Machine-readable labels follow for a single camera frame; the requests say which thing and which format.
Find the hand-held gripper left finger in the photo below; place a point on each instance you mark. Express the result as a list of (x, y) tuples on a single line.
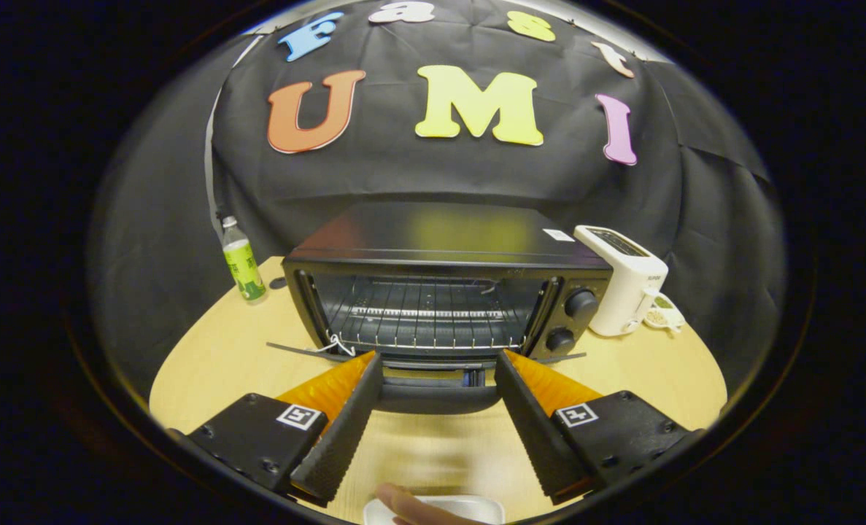
[(345, 430)]

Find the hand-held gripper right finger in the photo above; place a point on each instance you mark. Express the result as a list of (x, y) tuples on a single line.
[(531, 430)]

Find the black toaster oven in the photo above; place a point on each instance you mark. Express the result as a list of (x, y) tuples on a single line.
[(440, 233)]

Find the white pop-up toaster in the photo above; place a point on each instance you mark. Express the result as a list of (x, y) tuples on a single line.
[(622, 292)]

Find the white square plate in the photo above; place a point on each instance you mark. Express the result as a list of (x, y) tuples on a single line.
[(469, 507)]

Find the small black bottle cap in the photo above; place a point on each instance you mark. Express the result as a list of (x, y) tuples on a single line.
[(278, 283)]

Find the divided white snack dish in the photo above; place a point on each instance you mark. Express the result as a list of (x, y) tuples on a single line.
[(667, 315)]

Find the green label plastic bottle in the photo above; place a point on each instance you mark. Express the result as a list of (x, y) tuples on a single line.
[(243, 266)]

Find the black backdrop cloth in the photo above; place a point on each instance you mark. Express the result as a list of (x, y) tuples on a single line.
[(440, 175)]

